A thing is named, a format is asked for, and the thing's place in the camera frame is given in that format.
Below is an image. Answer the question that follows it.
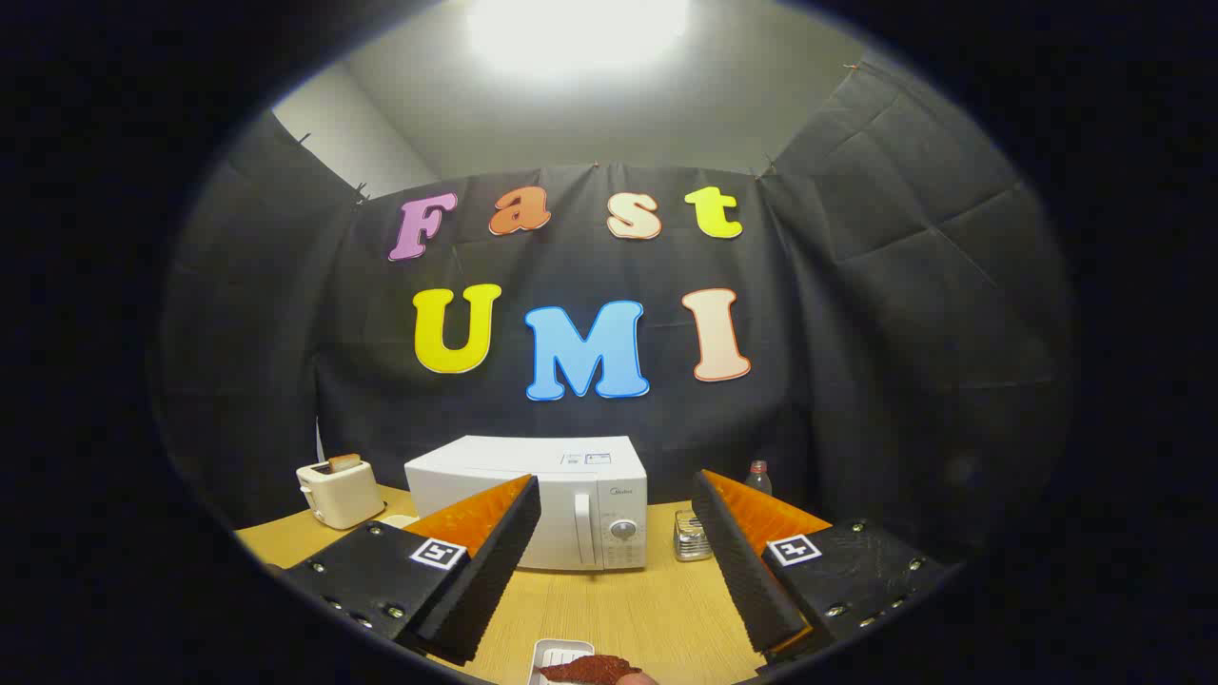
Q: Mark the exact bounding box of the small white ridged dish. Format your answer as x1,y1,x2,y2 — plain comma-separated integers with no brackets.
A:
528,638,596,685

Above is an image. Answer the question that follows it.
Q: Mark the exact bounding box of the reddish brown meat piece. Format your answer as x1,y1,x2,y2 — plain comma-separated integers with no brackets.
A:
538,655,643,684

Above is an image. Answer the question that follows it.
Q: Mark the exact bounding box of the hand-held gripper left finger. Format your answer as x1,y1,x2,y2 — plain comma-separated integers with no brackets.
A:
281,474,543,667

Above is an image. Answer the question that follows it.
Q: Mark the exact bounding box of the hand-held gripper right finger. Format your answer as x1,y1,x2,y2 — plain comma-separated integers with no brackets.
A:
691,469,953,667

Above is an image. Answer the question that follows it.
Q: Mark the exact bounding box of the white toaster oven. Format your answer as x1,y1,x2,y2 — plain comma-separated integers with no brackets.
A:
404,436,649,572

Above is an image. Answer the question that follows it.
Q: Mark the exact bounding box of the white bread toaster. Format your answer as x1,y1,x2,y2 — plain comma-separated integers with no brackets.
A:
296,457,386,531

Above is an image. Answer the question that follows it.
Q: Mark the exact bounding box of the metal wire basket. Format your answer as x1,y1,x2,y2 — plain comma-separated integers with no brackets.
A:
674,510,715,562

